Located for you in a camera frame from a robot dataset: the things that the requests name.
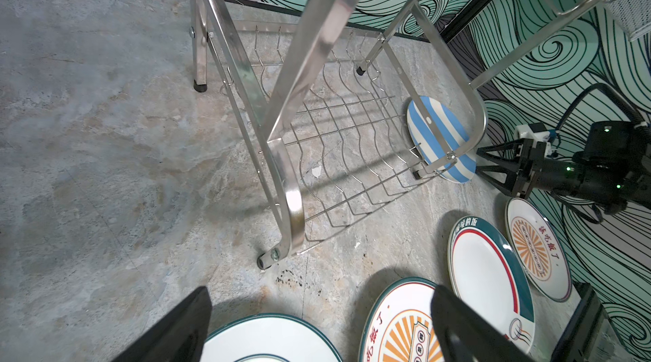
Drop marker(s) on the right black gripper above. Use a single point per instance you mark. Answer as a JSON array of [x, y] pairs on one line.
[[534, 169]]

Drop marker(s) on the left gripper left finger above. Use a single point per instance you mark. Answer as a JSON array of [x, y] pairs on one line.
[[179, 336]]

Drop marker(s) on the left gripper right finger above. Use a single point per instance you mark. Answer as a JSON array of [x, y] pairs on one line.
[[464, 336]]

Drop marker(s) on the orange sunburst plate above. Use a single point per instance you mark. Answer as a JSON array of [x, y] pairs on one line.
[[538, 250], [399, 326]]

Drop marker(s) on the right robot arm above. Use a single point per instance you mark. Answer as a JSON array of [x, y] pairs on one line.
[[611, 171]]

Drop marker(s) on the steel two-tier dish rack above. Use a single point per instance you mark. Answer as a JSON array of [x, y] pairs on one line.
[[346, 106]]

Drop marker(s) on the green red rimmed plate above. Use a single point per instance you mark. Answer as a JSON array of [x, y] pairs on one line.
[[486, 274]]

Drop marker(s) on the white plate green clover outline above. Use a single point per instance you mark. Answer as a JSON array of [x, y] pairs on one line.
[[269, 337]]

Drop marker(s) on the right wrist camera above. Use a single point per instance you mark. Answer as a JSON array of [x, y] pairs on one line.
[[538, 133]]

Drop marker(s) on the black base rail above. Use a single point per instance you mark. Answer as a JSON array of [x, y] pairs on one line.
[[590, 336]]

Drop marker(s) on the clear mesh wall bin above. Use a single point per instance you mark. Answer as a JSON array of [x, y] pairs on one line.
[[633, 16]]

